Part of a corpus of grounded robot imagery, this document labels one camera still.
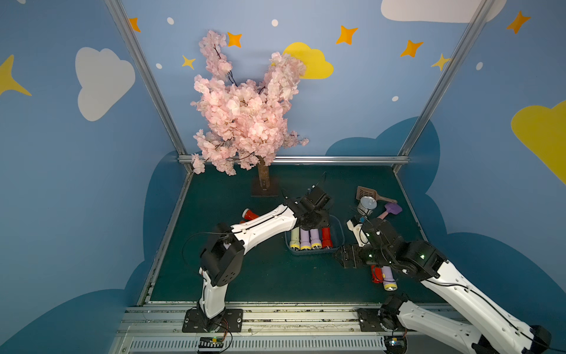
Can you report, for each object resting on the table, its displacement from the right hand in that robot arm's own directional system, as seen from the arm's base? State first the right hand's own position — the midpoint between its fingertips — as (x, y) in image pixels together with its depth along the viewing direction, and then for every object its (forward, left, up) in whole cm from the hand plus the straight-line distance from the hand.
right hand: (346, 250), depth 71 cm
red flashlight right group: (-1, -15, -18) cm, 24 cm away
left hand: (+15, +5, -4) cm, 16 cm away
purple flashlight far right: (-4, -19, -16) cm, 25 cm away
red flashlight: (+11, +4, -16) cm, 20 cm away
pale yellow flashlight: (+10, +17, -15) cm, 25 cm away
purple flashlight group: (+12, +9, -16) cm, 21 cm away
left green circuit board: (-26, +44, -21) cm, 55 cm away
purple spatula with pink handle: (+31, -29, -19) cm, 46 cm away
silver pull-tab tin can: (+30, -16, -15) cm, 37 cm away
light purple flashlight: (+11, +13, -16) cm, 23 cm away
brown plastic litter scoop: (+41, -18, -19) cm, 49 cm away
